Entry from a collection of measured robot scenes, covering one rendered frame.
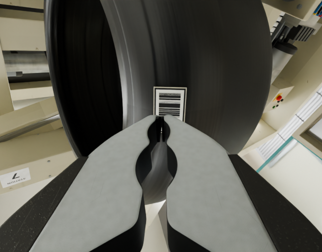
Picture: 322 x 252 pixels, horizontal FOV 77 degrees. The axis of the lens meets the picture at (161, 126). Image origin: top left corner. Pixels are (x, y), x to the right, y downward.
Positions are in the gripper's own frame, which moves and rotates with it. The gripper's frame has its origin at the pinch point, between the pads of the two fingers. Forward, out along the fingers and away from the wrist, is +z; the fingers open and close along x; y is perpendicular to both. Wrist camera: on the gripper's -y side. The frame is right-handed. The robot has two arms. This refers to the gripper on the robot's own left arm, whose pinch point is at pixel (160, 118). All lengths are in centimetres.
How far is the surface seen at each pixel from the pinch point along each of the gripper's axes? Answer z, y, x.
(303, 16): 38.0, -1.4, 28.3
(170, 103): 12.5, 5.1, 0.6
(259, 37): 25.5, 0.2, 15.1
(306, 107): 285, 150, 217
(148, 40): 15.2, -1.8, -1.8
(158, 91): 12.9, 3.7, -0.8
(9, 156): 45, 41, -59
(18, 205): 140, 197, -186
